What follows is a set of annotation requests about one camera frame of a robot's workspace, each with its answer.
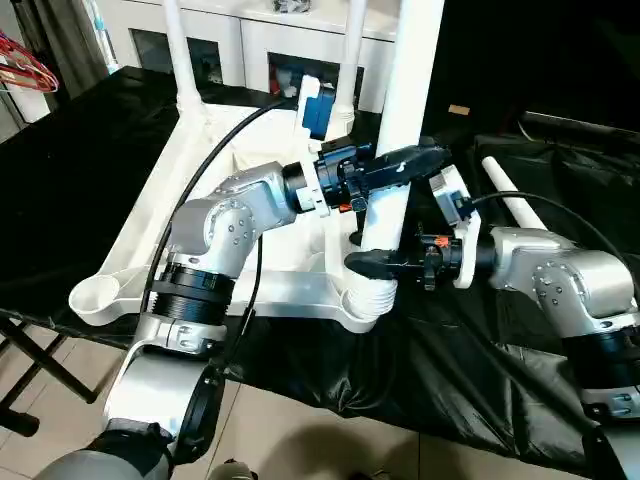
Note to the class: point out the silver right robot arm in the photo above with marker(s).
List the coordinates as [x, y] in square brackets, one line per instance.
[565, 275]

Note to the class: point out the yellow label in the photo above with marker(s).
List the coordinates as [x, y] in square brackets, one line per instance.
[459, 110]

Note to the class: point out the white plastic table top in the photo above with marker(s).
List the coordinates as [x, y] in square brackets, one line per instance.
[140, 240]

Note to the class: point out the white glass door cabinet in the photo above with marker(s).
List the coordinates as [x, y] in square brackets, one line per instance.
[235, 35]

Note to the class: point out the dark patterned object on cabinet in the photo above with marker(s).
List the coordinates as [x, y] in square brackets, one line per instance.
[292, 5]

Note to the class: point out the black metal frame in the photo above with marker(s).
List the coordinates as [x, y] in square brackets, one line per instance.
[585, 122]

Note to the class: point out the black work surface mat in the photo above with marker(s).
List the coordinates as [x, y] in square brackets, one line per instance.
[75, 175]

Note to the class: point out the white jar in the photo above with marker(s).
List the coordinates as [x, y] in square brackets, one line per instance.
[290, 92]

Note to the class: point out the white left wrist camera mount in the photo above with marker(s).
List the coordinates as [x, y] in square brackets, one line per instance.
[315, 107]

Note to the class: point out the white plastic table leg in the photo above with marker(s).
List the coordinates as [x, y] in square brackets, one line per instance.
[515, 200]
[352, 60]
[405, 90]
[182, 55]

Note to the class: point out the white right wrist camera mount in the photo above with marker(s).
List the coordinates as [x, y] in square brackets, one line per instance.
[457, 200]

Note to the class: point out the red clothes hangers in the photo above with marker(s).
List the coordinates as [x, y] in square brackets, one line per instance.
[27, 70]

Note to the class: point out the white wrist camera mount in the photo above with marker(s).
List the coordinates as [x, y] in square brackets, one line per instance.
[315, 107]
[457, 200]

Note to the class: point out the grey curtain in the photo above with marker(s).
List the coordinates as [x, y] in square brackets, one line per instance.
[70, 45]

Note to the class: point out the red bottle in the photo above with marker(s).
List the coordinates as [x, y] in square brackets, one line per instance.
[277, 82]

